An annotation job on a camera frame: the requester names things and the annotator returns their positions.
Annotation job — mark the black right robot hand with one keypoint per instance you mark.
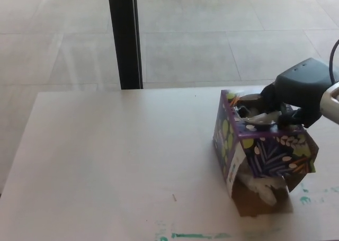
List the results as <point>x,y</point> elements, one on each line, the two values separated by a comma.
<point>302,84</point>

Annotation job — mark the white pulled tissue sheet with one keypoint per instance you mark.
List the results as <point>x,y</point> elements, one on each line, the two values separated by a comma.
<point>262,118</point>

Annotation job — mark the purple floral tissue box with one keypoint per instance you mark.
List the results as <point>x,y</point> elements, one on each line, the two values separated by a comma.
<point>270,153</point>

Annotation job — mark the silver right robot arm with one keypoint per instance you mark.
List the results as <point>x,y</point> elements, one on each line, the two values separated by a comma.
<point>331,106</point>

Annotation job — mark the white tissues spilling from box side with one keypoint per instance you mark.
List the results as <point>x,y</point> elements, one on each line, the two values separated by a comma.
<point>260,189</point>

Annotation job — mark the black window frame post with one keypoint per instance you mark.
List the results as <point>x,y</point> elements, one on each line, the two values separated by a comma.
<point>124,39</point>

